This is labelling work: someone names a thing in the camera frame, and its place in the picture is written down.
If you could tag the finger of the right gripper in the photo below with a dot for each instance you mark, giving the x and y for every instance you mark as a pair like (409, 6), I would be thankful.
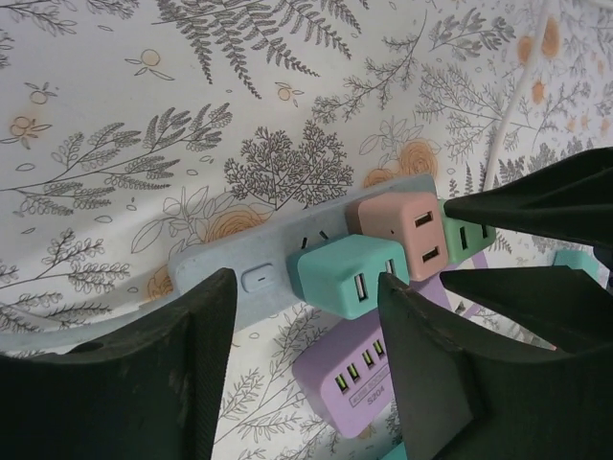
(536, 306)
(560, 196)

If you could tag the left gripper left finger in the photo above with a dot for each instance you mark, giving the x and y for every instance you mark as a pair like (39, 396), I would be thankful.
(96, 407)

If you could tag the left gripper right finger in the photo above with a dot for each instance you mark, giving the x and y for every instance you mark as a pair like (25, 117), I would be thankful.
(479, 407)

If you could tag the teal plug adapter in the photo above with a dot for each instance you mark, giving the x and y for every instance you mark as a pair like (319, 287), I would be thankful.
(574, 261)
(335, 273)

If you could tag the green plug adapter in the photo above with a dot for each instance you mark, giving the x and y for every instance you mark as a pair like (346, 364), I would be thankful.
(460, 239)

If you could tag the purple power strip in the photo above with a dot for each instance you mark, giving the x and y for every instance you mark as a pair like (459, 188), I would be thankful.
(335, 383)

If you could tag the dusty pink plug adapter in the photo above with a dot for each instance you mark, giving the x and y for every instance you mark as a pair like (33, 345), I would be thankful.
(397, 215)

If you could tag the blue-grey power strip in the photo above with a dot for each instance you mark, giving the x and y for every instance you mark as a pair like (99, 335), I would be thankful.
(215, 259)

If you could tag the floral table cloth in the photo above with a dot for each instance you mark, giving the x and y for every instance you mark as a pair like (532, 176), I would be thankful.
(143, 72)

